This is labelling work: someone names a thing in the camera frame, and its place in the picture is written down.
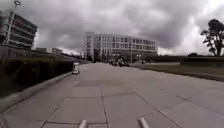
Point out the white building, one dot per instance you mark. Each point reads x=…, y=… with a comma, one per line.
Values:
x=123, y=45

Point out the grey concrete slab pavement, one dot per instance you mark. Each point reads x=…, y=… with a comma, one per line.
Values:
x=116, y=86

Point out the small white robot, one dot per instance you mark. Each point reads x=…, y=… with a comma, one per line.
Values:
x=76, y=68

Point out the low building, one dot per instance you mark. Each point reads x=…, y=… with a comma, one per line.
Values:
x=50, y=50

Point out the robot's own part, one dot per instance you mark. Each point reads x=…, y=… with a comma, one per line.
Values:
x=83, y=124
x=143, y=122

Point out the grass lawn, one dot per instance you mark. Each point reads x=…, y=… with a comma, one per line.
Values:
x=186, y=69

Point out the green hedge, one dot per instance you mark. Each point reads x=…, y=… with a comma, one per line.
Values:
x=30, y=73

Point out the grey concrete kerb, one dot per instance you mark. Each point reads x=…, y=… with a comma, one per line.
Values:
x=33, y=89

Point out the low dark hedge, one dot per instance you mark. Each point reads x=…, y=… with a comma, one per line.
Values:
x=201, y=61

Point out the dark building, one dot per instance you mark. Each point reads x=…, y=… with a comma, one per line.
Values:
x=20, y=31

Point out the pine tree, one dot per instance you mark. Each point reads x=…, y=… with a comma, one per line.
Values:
x=215, y=33

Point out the lamp post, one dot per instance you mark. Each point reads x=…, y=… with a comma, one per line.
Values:
x=11, y=23

